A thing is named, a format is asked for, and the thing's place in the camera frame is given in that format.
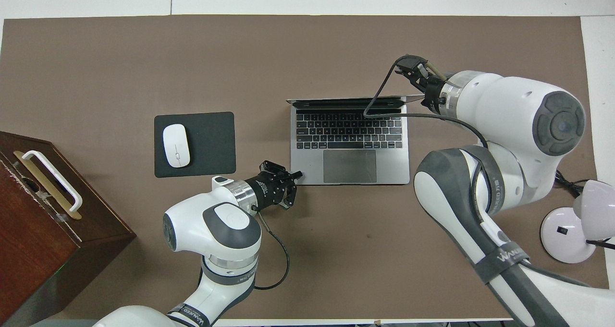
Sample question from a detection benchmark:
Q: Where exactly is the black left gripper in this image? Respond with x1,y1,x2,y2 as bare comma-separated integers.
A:
246,160,304,212

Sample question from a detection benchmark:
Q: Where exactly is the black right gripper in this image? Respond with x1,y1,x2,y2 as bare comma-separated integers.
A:
395,54,451,115

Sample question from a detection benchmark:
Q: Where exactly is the grey Apple laptop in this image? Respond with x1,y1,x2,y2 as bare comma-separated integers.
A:
285,95,426,186

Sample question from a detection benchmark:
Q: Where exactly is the black mouse pad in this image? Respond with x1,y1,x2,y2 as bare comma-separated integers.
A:
154,111,237,178

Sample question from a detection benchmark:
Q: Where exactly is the white computer mouse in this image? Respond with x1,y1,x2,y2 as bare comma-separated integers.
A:
162,124,191,169

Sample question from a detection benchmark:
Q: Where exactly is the brown table mat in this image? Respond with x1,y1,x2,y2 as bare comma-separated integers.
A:
0,15,612,320

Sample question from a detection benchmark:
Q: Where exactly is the white desk lamp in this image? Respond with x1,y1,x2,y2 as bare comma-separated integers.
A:
540,179,615,264

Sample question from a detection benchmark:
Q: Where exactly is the dark wooden box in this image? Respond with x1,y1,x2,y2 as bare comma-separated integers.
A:
0,131,136,327

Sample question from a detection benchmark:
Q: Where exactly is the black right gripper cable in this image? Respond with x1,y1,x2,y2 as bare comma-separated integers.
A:
363,58,491,150

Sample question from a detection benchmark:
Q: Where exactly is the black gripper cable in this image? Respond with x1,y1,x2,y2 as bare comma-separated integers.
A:
363,58,491,150
250,205,292,291

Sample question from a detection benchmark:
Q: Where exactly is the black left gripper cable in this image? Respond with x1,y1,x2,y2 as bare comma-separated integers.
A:
250,205,292,291

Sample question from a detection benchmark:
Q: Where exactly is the black lamp power cable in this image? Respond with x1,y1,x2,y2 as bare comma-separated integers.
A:
555,170,585,198

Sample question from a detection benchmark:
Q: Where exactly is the white box handle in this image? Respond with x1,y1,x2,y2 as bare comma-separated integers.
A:
21,150,84,213

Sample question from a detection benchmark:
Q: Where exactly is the brass handle plate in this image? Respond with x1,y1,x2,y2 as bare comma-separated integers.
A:
13,150,83,221

